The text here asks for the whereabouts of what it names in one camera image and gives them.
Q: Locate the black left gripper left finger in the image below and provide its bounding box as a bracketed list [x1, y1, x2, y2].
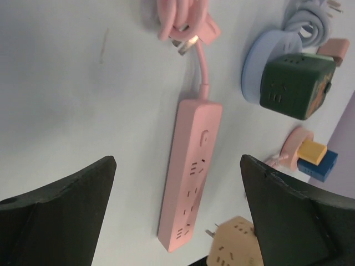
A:
[1, 156, 116, 265]

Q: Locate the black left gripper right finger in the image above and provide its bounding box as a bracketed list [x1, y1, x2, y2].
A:
[240, 155, 354, 265]

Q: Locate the blue cube socket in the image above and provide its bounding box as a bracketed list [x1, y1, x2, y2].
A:
[297, 150, 338, 182]

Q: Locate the beige cube socket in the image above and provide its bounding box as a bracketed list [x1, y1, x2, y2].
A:
[206, 216, 263, 266]

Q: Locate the yellow plug adapter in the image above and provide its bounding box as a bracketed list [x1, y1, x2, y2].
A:
[297, 139, 328, 166]

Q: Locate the dark green cube socket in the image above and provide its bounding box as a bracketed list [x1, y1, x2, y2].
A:
[260, 53, 336, 120]

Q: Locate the light green USB charger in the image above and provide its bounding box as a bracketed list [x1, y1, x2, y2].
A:
[302, 53, 334, 62]

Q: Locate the brown plug adapter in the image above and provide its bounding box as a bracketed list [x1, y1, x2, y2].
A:
[317, 38, 350, 67]

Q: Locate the pink round socket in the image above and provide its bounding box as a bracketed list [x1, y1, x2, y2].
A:
[280, 126, 314, 171]

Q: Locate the pink power strip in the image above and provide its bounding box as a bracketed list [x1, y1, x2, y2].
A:
[158, 99, 222, 252]

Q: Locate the light blue round socket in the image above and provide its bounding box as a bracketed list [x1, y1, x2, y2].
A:
[241, 30, 302, 105]

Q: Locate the pink bundled strip cable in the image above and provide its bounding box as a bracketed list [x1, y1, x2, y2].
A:
[155, 0, 222, 102]

